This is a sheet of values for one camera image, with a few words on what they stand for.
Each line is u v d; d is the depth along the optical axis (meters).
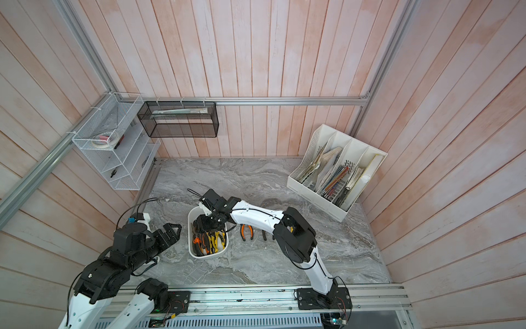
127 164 0.80
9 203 0.51
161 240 0.60
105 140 0.69
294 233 0.53
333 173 1.02
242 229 0.90
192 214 0.91
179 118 1.05
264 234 0.90
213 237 0.88
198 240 0.84
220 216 0.64
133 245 0.49
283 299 0.76
